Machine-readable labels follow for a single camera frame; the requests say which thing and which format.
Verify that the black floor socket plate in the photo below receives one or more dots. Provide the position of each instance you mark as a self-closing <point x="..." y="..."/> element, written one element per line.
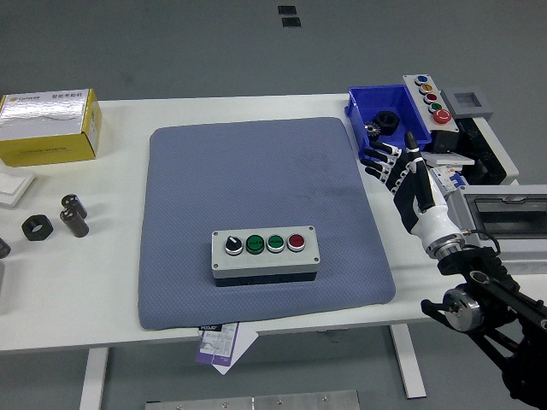
<point x="291" y="22"/>
<point x="287" y="10"/>

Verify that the black cylindrical capacitor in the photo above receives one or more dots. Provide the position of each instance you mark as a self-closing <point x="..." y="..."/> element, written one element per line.
<point x="76" y="224"/>
<point x="72" y="201"/>

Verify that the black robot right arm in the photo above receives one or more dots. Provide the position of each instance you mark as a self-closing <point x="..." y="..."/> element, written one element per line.
<point x="513" y="307"/>

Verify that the large black hex nut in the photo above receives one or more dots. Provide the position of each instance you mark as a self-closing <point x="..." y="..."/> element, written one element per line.
<point x="386" y="121"/>
<point x="42" y="232"/>

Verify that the purple white product tag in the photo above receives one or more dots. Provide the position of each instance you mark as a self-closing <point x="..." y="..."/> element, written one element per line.
<point x="215" y="346"/>

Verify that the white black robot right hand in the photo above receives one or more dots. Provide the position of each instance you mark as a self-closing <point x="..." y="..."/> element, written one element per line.
<point x="436" y="222"/>

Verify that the grey five-button control box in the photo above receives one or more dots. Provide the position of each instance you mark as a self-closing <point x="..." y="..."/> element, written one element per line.
<point x="429" y="96"/>

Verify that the black and white rail device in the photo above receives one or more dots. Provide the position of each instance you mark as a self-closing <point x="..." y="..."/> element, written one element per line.
<point x="491" y="158"/>

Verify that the white wall switch panel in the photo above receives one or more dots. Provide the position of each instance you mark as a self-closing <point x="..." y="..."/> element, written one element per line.
<point x="451" y="159"/>

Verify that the white table leg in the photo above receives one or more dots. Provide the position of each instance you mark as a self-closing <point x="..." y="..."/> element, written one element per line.
<point x="408" y="363"/>
<point x="94" y="380"/>

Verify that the grey four-button control box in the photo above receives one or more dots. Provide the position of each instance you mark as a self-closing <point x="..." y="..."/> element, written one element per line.
<point x="265" y="261"/>

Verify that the white card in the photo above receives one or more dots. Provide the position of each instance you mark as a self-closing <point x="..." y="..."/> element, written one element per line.
<point x="245" y="341"/>

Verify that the grey square frame box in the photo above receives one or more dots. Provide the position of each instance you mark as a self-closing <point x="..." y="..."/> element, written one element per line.
<point x="483" y="109"/>

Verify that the blue-grey fabric mat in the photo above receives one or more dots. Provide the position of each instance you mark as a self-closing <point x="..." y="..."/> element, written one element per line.
<point x="235" y="171"/>

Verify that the yellow cardboard box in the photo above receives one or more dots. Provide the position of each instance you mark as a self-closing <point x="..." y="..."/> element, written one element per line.
<point x="42" y="141"/>

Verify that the small metal gear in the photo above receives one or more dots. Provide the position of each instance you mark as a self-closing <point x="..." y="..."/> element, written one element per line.
<point x="372" y="131"/>

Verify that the grey metal base plate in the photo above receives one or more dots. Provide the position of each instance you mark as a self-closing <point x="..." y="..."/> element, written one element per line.
<point x="256" y="403"/>

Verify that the grey distribution box clear lid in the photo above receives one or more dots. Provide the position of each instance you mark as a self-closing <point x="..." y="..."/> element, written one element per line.
<point x="513" y="252"/>

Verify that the blue plastic bin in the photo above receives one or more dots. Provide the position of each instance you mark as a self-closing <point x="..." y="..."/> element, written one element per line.
<point x="406" y="119"/>

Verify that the white circuit breaker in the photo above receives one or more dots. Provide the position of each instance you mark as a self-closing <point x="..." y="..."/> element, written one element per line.
<point x="448" y="179"/>

